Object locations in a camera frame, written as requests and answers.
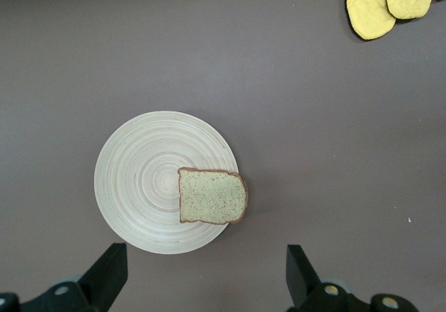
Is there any round pale wooden plate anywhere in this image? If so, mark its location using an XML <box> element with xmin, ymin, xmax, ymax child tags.
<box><xmin>93</xmin><ymin>110</ymin><xmax>240</xmax><ymax>256</ymax></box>

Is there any brown-crusted bread slice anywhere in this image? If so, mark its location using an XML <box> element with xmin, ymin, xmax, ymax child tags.
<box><xmin>177</xmin><ymin>167</ymin><xmax>249</xmax><ymax>226</ymax></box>

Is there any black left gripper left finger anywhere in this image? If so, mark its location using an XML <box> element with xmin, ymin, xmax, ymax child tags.
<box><xmin>19</xmin><ymin>242</ymin><xmax>129</xmax><ymax>312</ymax></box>

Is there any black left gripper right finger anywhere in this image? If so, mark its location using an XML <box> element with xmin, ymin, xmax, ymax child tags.
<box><xmin>286</xmin><ymin>244</ymin><xmax>370</xmax><ymax>312</ymax></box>

